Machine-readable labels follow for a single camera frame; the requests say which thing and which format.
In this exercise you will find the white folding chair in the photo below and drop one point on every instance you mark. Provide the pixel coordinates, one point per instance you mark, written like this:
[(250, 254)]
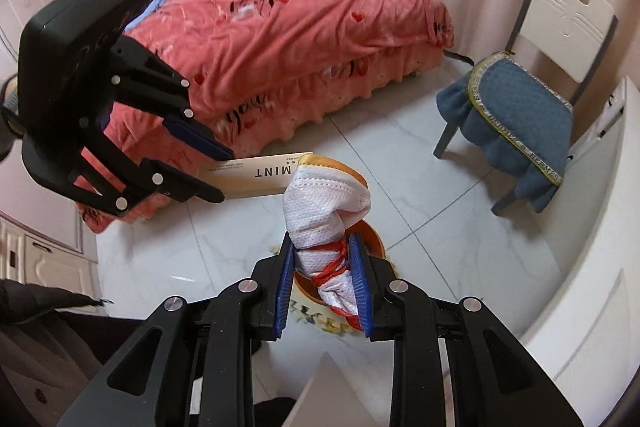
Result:
[(574, 34)]

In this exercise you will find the pink floral bed quilt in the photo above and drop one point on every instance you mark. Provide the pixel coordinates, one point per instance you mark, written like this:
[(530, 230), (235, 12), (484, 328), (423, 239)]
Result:
[(259, 69)]

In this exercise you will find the white cabinet drawers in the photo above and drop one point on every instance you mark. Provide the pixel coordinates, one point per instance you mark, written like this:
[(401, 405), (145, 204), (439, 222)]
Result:
[(29, 258)]

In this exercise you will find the blue chair cushion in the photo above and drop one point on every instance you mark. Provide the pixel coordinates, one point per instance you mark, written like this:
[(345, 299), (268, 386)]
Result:
[(522, 126)]

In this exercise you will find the beige mint box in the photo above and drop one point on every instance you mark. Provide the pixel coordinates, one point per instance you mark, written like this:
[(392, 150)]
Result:
[(251, 177)]

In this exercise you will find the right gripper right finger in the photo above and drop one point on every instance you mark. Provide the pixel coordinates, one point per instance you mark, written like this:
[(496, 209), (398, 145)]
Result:
[(494, 379)]

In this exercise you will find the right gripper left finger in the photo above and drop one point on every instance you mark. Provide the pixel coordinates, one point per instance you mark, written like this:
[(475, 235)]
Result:
[(148, 381)]

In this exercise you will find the orange trash bin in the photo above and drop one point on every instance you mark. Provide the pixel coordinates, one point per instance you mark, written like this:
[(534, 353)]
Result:
[(322, 201)]

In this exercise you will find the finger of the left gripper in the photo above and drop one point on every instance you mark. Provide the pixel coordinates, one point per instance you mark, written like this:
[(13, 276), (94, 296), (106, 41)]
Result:
[(155, 181), (141, 80)]

